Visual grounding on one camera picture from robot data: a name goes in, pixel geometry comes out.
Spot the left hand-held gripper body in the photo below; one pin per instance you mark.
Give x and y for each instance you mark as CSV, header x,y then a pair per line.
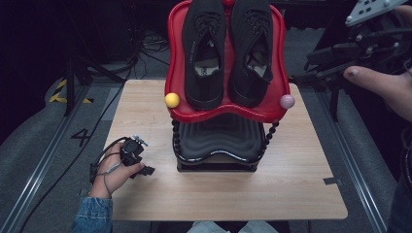
x,y
131,152

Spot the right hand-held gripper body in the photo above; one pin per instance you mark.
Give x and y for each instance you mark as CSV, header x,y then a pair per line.
x,y
379,39

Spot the black knit shoe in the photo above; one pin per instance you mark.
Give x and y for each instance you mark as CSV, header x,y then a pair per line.
x,y
249,84
204,90

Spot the red and black shoe rack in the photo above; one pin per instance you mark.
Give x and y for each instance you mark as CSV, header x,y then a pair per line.
x,y
226,142

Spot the person's left hand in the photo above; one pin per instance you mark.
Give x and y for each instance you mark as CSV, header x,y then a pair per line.
x,y
108,174

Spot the person's right hand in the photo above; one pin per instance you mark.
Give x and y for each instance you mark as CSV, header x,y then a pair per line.
x,y
392,90

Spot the person's legs in jeans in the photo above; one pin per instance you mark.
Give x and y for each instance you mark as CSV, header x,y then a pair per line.
x,y
207,228

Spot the black tripod stand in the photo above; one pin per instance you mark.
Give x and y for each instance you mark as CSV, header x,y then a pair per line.
x,y
69,87

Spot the yellow and black floor tape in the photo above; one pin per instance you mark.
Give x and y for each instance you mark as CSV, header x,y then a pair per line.
x,y
60,95

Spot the black tape strip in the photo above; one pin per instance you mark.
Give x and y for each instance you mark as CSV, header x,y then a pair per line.
x,y
332,181

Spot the person's dark clothing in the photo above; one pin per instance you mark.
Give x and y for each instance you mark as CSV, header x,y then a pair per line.
x,y
401,194

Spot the metal floor rail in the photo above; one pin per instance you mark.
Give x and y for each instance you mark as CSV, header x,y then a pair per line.
x,y
39,174
353,155

